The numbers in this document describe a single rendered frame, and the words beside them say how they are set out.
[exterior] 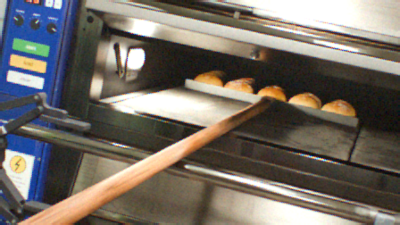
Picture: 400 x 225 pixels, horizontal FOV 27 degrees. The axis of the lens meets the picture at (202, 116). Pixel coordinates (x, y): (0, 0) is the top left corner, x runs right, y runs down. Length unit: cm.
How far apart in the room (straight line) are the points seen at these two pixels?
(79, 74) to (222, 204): 45
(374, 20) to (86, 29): 65
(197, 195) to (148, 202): 12
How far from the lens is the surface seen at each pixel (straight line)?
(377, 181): 185
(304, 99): 258
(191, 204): 191
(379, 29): 180
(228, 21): 171
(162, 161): 136
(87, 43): 195
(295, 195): 148
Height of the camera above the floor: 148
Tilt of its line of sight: 8 degrees down
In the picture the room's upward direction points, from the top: 12 degrees clockwise
